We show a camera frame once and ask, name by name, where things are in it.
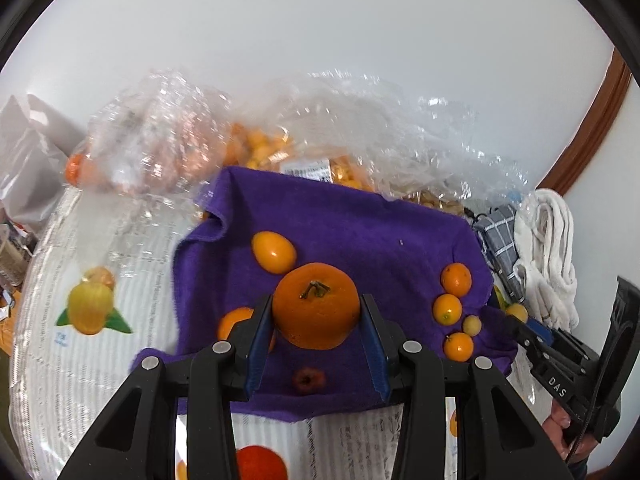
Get medium orange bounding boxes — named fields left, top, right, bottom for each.
left=440, top=263, right=473, bottom=298

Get white plastic bag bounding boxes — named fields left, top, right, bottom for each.
left=0, top=92, right=86, bottom=226

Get small orange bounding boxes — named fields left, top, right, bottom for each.
left=251, top=231, right=297, bottom=275
left=216, top=306, right=276, bottom=353
left=432, top=293, right=463, bottom=325
left=443, top=332, right=475, bottom=362

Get brown wooden door frame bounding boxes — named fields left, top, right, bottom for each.
left=540, top=47, right=633, bottom=196

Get white striped towel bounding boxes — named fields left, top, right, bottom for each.
left=512, top=188, right=581, bottom=331

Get grey checked cloth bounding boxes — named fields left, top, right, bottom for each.
left=472, top=204, right=528, bottom=306

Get large orange with stem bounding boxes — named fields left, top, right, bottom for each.
left=271, top=262, right=362, bottom=351

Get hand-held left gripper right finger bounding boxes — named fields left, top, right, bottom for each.
left=360, top=294, right=576, bottom=480

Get crumpled clear plastic bag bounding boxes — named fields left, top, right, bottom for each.
left=220, top=67, right=532, bottom=216

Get clear plastic bag of oranges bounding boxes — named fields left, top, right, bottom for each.
left=65, top=67, right=236, bottom=208

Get person's right hand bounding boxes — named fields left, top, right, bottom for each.
left=544, top=399, right=597, bottom=462

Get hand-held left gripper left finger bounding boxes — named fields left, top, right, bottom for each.
left=57, top=294, right=275, bottom=480

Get small red fruit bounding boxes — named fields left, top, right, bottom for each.
left=292, top=367, right=327, bottom=392

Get pile of small orange kumquats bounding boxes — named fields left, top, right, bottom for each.
left=220, top=122, right=376, bottom=192

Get purple towel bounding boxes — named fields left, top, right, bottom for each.
left=131, top=166, right=518, bottom=423

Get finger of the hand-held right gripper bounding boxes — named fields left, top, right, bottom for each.
left=526, top=317, right=557, bottom=342
left=504, top=311, right=545, bottom=367

